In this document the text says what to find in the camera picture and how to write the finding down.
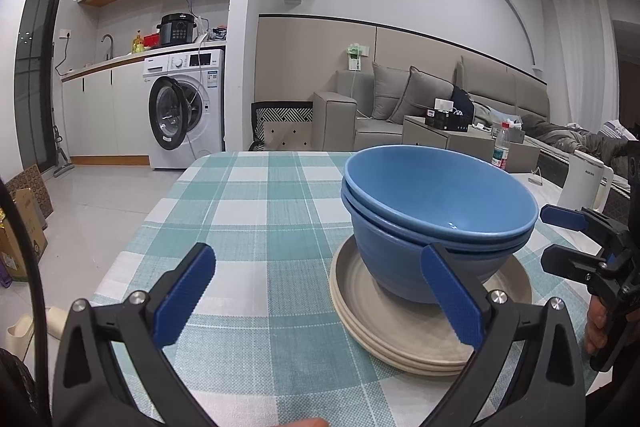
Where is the teal checkered tablecloth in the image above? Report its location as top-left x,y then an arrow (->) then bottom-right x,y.
90,151 -> 591,427

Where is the white kitchen counter cabinet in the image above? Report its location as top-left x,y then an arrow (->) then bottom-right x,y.
61,54 -> 151,158

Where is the wall socket with green charger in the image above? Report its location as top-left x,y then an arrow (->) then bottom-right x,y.
346,43 -> 372,72

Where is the grey side cabinet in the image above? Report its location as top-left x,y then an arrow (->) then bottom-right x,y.
402,115 -> 542,172

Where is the patterned brown box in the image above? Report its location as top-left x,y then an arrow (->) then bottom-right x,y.
9,164 -> 55,228

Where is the black pressure cooker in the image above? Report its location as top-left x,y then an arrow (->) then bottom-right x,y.
156,13 -> 197,48

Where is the person's dark clothing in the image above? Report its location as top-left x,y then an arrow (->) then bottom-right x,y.
585,357 -> 640,427

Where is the black box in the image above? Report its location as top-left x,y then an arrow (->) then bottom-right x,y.
425,109 -> 471,132

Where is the white electric kettle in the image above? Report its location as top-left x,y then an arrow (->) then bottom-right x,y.
556,149 -> 615,212

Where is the cardboard box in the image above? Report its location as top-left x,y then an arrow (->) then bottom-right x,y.
0,187 -> 48,280

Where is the grey sofa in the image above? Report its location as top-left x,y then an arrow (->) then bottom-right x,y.
312,57 -> 551,152

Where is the black white patterned mat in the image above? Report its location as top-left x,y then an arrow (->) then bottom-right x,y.
250,101 -> 315,152

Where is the white curtain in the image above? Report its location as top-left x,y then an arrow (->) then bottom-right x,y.
542,0 -> 621,132

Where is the blue bowl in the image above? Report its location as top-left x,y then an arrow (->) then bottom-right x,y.
341,187 -> 535,255
350,212 -> 516,305
342,145 -> 540,244

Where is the white marble side table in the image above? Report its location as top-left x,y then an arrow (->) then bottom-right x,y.
510,172 -> 626,233

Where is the person's right hand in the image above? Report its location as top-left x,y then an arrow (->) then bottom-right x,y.
585,297 -> 608,355

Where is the black cable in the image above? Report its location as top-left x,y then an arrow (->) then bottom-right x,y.
0,177 -> 53,427

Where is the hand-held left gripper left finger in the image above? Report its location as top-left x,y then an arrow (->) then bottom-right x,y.
50,243 -> 217,427

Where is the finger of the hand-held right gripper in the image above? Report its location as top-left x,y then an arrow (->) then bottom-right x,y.
540,203 -> 631,240
540,244 -> 626,295

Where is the dark grey blanket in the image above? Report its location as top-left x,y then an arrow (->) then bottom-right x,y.
520,114 -> 631,168

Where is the grey cushion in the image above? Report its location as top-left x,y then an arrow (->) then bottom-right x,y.
371,62 -> 412,120
389,66 -> 455,125

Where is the clear water bottle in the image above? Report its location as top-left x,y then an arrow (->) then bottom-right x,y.
491,122 -> 512,170

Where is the dark blue pillow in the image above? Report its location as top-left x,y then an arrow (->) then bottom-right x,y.
450,86 -> 475,122

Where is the dark glass door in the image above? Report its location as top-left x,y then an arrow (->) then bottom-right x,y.
14,0 -> 71,168

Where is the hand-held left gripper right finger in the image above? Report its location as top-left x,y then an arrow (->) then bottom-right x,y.
420,243 -> 587,427

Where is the white washing machine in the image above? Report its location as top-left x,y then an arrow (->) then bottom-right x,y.
147,48 -> 226,170

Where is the floor mop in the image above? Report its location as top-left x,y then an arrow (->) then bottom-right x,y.
50,104 -> 75,178

